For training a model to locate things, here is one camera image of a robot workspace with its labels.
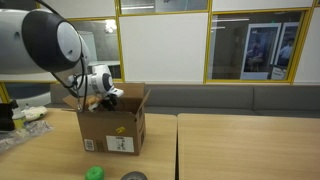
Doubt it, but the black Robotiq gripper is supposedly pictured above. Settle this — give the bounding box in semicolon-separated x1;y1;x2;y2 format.
99;94;121;112

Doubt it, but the green toy apple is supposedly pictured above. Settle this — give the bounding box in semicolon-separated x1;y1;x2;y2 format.
84;165;106;180

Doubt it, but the brown cardboard box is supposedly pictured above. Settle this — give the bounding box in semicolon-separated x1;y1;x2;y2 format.
62;82;151;157

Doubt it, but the yellow framed glass window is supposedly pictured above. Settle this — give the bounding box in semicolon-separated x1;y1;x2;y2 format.
114;0;213;17
203;7;314;84
68;16;126;84

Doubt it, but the white and yellow soft object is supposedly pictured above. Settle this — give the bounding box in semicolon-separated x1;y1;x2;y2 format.
22;105;49;122

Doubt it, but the clear plastic bag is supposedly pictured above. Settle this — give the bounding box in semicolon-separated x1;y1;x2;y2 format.
0;119;55;153

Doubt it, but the small bottle with yellow label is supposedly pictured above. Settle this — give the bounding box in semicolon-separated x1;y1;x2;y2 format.
11;106;28;131

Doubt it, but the black device block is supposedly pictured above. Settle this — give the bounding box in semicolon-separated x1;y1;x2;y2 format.
0;99;18;133

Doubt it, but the grey upholstered bench sofa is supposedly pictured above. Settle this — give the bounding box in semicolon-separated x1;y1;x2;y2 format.
49;82;320;119

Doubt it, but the poster with seated person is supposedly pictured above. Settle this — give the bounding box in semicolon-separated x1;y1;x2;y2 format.
240;22;283;81

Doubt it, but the poster with person in blue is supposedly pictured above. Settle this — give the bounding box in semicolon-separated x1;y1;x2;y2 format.
271;21;300;80

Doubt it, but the olive brown wrist camera mount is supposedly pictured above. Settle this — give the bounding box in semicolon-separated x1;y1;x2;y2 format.
86;95;102;110

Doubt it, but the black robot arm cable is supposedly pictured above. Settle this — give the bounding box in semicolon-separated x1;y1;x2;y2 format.
49;54;90;112

